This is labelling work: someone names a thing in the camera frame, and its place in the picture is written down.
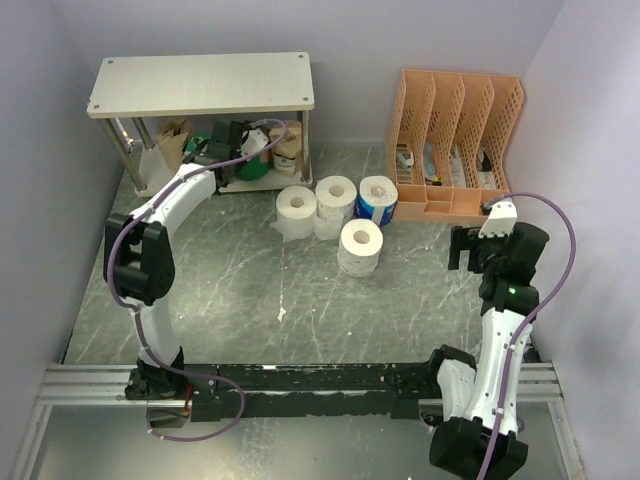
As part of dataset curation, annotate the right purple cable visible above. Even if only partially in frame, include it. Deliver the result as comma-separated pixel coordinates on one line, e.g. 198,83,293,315
474,191,576,480

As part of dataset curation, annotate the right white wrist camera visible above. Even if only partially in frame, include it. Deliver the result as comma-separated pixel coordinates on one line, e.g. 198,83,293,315
478,200,517,238

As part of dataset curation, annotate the aluminium frame rail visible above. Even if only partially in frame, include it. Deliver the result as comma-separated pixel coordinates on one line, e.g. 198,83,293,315
36,364,145,406

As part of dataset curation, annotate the white two-tier shelf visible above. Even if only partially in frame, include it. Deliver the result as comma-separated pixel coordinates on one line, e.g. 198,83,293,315
87,52,315,197

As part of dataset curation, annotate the orange file organizer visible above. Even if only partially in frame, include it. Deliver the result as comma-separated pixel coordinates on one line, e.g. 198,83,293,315
385,69,525,225

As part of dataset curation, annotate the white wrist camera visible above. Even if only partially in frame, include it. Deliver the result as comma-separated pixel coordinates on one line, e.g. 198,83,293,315
240,128,269,159
478,200,517,238

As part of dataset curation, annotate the blue-wrapped white paper roll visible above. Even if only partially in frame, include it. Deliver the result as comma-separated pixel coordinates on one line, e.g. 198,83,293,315
355,176,398,227

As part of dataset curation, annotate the green torn-wrapped paper roll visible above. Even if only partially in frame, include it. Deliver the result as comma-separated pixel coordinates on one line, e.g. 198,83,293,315
183,133,211,156

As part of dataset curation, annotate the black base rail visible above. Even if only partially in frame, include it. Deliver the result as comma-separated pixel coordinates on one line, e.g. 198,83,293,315
124,362,443,423

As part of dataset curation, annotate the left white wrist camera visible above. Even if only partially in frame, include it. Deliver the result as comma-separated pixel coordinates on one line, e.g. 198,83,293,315
240,128,269,159

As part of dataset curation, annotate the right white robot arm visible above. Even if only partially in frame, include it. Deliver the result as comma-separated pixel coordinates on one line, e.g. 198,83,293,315
424,222,549,479

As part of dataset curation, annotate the kraft-wrapped paper roll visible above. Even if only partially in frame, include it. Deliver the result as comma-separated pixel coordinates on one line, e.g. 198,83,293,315
156,118,193,173
271,120,302,177

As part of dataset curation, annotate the brown-green paper roll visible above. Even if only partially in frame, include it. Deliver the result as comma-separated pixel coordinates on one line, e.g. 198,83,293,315
236,151,270,182

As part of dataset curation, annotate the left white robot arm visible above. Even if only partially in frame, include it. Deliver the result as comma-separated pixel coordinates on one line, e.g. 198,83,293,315
103,121,249,399

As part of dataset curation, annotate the white paper roll front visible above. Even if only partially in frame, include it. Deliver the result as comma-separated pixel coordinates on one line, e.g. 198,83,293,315
336,219,383,277

